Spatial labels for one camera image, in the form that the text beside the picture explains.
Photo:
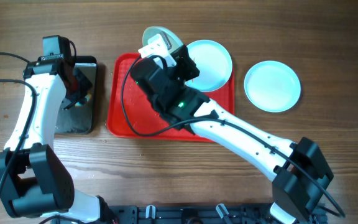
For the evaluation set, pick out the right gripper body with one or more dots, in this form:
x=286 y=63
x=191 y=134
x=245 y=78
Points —
x=184 y=68

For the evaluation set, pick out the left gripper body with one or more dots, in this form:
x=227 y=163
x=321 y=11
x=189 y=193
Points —
x=78 y=90

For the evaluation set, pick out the white plate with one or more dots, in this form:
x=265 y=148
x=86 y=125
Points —
x=153 y=30
x=272 y=86
x=214 y=63

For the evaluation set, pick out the red plastic tray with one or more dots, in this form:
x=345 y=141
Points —
x=139 y=111

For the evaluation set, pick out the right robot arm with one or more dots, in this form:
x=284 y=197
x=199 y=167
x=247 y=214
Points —
x=299 y=172

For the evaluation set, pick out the black metal tray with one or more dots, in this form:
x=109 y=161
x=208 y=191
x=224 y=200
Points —
x=79 y=120

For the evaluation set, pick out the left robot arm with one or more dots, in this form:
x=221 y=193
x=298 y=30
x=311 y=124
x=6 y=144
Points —
x=33 y=181

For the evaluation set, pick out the green scrubbing sponge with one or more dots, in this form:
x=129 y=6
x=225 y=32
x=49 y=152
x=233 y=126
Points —
x=83 y=101

